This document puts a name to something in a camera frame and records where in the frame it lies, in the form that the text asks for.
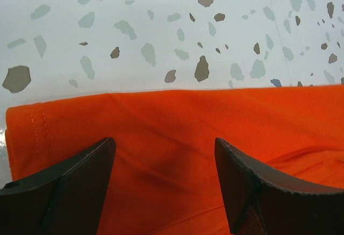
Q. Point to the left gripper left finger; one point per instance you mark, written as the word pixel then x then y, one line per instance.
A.
pixel 65 198

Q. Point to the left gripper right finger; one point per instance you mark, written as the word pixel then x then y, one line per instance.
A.
pixel 259 199

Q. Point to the orange t shirt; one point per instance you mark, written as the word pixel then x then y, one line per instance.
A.
pixel 164 179

